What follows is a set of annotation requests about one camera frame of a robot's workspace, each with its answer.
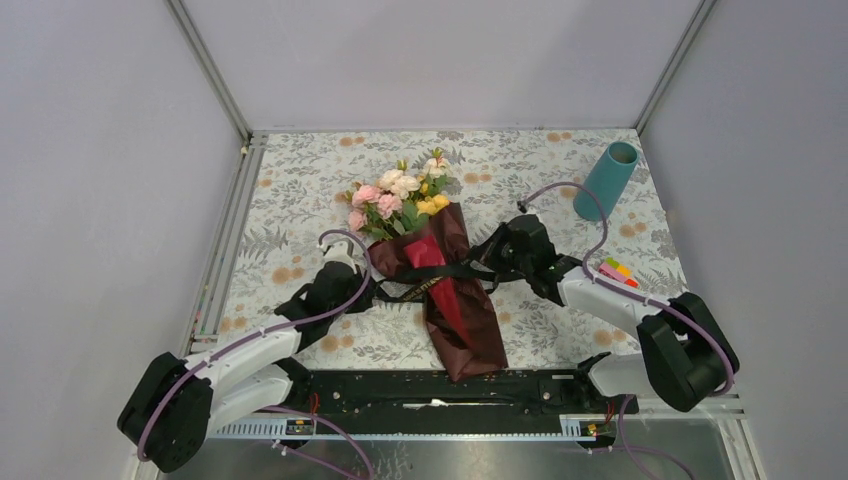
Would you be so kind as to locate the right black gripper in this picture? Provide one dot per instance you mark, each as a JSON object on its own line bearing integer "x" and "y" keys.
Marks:
{"x": 487, "y": 253}

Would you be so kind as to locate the floral patterned table mat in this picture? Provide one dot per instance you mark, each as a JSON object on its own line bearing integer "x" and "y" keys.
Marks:
{"x": 301, "y": 192}

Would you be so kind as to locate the colourful block stack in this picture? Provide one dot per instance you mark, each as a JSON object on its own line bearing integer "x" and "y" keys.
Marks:
{"x": 613, "y": 269}

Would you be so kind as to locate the teal cylindrical vase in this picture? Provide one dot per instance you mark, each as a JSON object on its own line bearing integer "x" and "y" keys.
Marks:
{"x": 606, "y": 181}

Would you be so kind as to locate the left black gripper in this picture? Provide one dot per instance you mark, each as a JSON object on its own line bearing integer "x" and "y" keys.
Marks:
{"x": 363, "y": 302}

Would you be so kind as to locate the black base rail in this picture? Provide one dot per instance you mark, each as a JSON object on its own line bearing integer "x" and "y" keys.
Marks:
{"x": 508, "y": 403}

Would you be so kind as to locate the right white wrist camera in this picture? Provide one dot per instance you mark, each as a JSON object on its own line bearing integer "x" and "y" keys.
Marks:
{"x": 529, "y": 217}

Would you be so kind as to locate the flower bouquet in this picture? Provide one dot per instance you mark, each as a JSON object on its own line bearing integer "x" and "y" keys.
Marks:
{"x": 409, "y": 215}

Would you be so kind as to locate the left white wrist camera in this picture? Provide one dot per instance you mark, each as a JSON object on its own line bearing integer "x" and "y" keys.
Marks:
{"x": 340, "y": 251}

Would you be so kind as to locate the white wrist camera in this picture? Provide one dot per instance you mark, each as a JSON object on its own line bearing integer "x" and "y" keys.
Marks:
{"x": 529, "y": 217}
{"x": 340, "y": 251}

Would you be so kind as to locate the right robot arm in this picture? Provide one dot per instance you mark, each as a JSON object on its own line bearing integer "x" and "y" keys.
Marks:
{"x": 684, "y": 356}

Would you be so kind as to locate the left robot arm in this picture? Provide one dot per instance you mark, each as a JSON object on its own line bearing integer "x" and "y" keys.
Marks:
{"x": 179, "y": 402}

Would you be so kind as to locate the black gold-lettered ribbon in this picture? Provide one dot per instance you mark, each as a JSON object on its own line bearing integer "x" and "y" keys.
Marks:
{"x": 423, "y": 278}

